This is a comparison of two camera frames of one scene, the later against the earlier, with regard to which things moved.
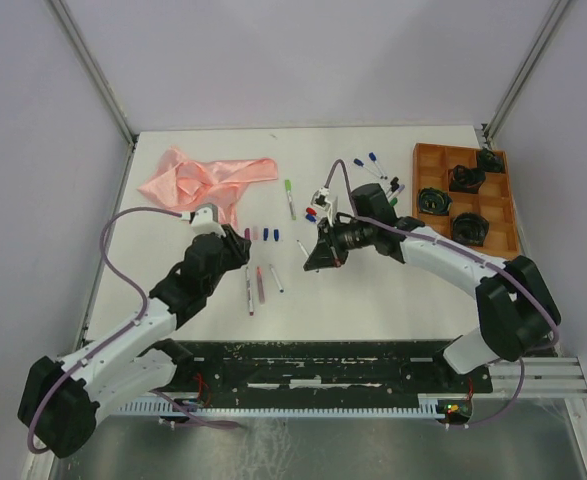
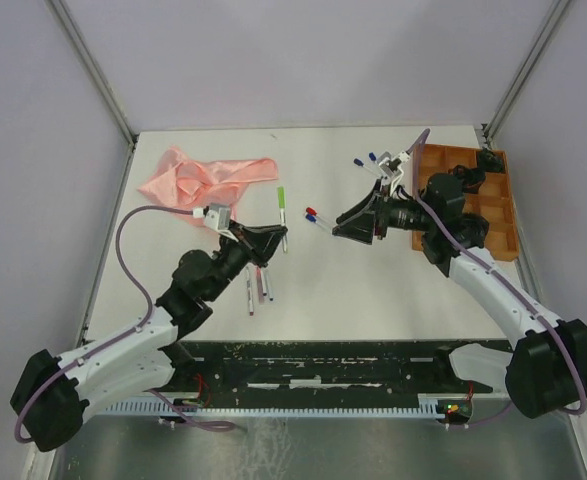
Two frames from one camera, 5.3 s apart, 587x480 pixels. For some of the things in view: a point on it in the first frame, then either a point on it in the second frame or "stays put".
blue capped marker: [303, 249] -> [264, 281]
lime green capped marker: [288, 187] -> [281, 200]
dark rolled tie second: [466, 180] stays put
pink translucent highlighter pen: [260, 284] stays put
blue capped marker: [280, 287] -> [270, 295]
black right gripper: [327, 252] -> [364, 226]
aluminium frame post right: [493, 128] stays put
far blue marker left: [361, 164] stays put
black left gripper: [238, 246] -> [258, 243]
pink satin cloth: [185, 183] stays put
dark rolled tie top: [488, 161] stays put
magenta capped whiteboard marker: [248, 290] stays put
